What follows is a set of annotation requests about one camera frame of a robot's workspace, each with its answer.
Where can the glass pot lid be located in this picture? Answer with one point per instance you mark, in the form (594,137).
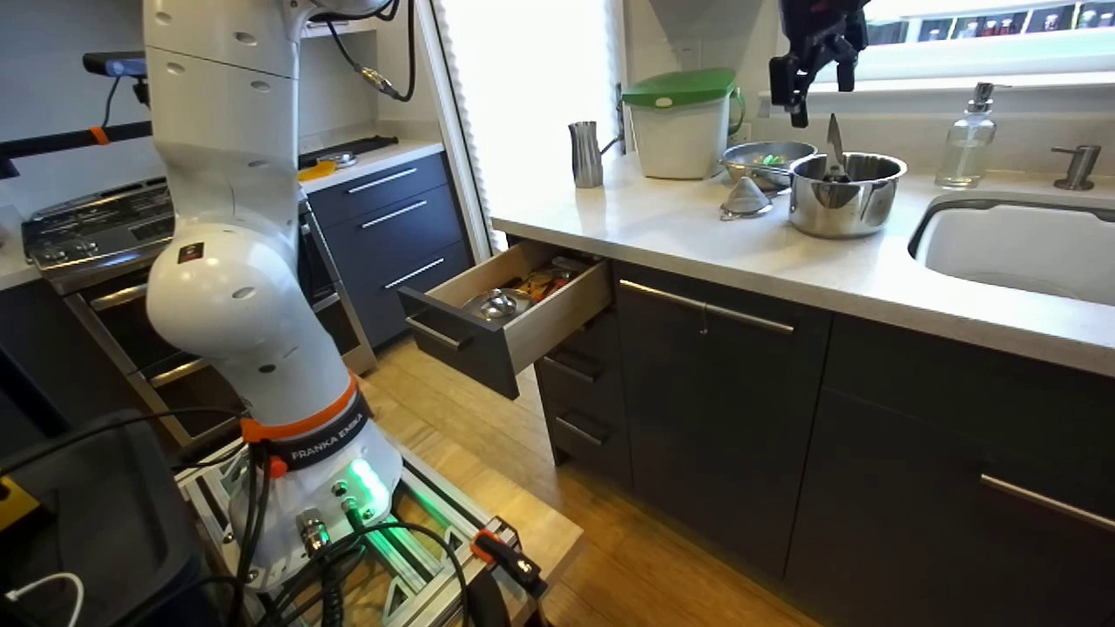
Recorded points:
(500,307)

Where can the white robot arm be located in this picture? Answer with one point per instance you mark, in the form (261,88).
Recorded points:
(233,291)

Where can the metal bowl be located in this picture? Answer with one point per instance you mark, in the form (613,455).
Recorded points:
(760,158)

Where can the silver metal pot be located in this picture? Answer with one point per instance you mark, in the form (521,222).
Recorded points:
(841,217)

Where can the open wooden drawer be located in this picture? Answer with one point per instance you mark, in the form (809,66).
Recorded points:
(559,319)

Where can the dark grey cabinet door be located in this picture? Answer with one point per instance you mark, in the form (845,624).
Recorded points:
(719,428)

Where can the clear soap bottle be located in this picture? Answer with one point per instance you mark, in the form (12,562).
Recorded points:
(963,145)

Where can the silver sink fixture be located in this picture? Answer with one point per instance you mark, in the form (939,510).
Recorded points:
(1079,170)

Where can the stainless steel stove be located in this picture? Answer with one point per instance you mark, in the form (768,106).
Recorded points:
(93,231)

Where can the black camera on stand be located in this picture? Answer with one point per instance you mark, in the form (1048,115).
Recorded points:
(112,63)

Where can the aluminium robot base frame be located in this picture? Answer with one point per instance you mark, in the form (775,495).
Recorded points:
(406,569)

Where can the dark grey drawer front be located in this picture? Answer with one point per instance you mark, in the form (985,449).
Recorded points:
(579,369)
(594,446)

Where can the metal funnel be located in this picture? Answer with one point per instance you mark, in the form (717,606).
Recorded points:
(747,200)

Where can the wide dark grey cabinet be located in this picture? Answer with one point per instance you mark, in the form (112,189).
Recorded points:
(928,500)

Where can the black box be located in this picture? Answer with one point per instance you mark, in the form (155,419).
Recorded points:
(106,524)

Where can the silver metal pitcher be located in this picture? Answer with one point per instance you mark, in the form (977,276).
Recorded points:
(586,158)

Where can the white bin with green lid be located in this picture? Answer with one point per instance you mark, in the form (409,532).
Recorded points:
(681,125)

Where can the white kitchen sink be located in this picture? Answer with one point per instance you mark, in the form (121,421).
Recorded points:
(1024,248)

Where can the dark blue drawer cabinet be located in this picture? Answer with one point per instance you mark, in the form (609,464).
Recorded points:
(395,245)

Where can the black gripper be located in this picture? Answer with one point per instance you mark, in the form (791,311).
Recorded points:
(825,26)

